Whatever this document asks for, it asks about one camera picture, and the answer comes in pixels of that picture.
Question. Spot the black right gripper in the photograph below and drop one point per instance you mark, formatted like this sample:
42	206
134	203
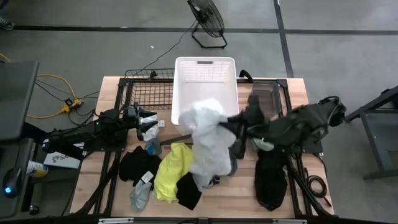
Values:
255	124

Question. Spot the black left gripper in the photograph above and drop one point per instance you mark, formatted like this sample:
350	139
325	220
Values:
132	119

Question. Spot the white sock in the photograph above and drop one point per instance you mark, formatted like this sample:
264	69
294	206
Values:
151	134

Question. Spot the grey blue sock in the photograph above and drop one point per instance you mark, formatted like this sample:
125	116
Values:
153	147

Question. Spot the grey green sock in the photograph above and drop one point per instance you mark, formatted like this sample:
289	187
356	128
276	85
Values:
262	144

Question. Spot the large white garment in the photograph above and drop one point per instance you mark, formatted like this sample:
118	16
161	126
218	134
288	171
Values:
208	146

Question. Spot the black garment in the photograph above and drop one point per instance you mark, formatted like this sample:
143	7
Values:
133	163

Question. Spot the yellow shirt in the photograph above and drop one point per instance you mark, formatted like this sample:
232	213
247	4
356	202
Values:
171	174

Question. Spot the long black trousers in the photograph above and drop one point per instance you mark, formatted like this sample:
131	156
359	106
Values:
270	183

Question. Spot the small black cloth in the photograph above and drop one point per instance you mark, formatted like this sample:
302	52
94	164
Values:
188	193

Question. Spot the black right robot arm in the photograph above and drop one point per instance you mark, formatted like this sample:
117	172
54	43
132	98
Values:
304	121

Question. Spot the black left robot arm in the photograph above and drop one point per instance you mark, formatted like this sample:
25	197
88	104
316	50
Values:
77	137

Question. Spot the small white card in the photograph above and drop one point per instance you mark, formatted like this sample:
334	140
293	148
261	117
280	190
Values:
161	123

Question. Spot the translucent grey plastic bin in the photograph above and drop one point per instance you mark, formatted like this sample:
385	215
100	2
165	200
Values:
267	93

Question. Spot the white plastic laundry basket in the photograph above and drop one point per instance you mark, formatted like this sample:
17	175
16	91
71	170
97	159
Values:
205	90

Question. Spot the yellow power strip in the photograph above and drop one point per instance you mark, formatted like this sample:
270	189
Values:
72	104

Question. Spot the white printed box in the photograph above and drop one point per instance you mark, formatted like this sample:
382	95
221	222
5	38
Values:
62	160

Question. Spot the black floor fan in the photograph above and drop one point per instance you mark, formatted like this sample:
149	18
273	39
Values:
208	17

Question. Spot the white yellow can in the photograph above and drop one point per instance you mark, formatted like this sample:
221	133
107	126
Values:
37	169

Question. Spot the dark grey monitor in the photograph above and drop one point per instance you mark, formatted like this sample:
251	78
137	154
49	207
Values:
15	99

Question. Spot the black side table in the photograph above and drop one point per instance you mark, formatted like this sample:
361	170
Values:
371	140

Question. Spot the dark side desk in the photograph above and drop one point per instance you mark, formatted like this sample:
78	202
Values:
9	155

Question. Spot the small black ball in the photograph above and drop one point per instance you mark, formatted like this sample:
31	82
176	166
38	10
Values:
34	210

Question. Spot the black computer mouse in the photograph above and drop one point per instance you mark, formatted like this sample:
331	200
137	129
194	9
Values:
12	182

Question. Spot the person's shoe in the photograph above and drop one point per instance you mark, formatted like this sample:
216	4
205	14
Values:
6	24

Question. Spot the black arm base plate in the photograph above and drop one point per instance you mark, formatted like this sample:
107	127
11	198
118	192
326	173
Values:
119	144
311	149

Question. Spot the black metal table frame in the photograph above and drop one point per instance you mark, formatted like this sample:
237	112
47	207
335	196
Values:
286	93

